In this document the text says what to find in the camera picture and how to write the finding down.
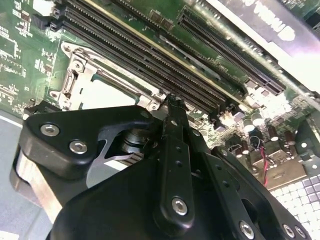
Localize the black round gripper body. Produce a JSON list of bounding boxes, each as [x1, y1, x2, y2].
[[49, 157, 235, 240]]

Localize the metal socket cover frame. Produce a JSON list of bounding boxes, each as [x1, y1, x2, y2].
[[59, 57, 166, 111]]

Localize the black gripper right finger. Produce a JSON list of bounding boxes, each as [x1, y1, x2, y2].
[[187, 124, 312, 240]]

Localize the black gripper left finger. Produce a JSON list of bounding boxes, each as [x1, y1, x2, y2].
[[14, 92, 196, 237]]

